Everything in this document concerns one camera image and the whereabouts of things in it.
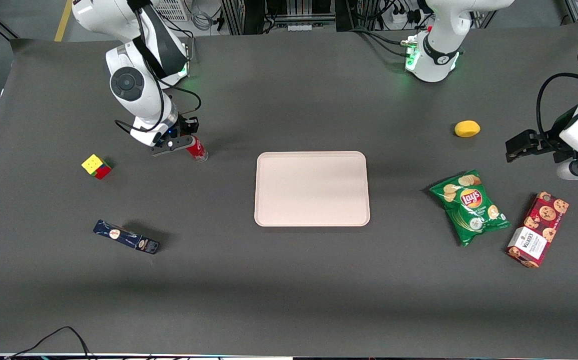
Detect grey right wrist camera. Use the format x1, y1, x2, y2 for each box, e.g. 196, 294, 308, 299
150, 134, 195, 157

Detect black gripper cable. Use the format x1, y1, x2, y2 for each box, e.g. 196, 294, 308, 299
536, 72, 578, 136
161, 85, 203, 121

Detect red Walkers cookie box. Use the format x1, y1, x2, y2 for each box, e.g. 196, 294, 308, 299
506, 191, 570, 269

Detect grey coiled cable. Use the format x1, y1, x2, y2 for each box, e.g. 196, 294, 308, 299
190, 7, 215, 32

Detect green Lay's chips bag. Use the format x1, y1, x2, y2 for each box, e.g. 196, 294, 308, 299
429, 169, 513, 248

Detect beige plastic tray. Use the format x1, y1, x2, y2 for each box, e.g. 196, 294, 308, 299
254, 151, 371, 228

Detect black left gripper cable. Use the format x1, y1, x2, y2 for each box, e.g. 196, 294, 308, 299
536, 72, 578, 136

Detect red coke bottle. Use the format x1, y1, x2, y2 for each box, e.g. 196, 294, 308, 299
185, 135, 209, 164

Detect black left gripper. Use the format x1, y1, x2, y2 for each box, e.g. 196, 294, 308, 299
506, 128, 576, 164

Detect white perforated basket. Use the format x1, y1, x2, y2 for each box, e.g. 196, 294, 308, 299
154, 0, 189, 22

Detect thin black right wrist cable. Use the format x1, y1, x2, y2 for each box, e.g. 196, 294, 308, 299
114, 119, 152, 135

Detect aluminium frame post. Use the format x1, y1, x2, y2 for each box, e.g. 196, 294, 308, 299
220, 0, 243, 36

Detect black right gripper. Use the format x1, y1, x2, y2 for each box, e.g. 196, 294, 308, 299
160, 116, 201, 144

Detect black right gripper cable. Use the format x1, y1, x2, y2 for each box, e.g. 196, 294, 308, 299
161, 85, 203, 121

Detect white power strip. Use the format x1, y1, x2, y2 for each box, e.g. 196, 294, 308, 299
390, 9, 422, 26

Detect black cable at table edge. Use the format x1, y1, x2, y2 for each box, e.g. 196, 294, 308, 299
4, 326, 92, 360

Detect black left arm base cables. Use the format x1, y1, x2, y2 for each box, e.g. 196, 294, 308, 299
349, 26, 412, 57

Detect dark blue snack box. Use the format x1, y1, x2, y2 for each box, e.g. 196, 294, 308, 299
92, 219, 161, 255

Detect yellow lemon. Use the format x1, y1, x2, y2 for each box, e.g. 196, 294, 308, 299
454, 120, 481, 138

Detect multicoloured puzzle cube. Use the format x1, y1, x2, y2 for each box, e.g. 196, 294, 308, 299
81, 154, 113, 180

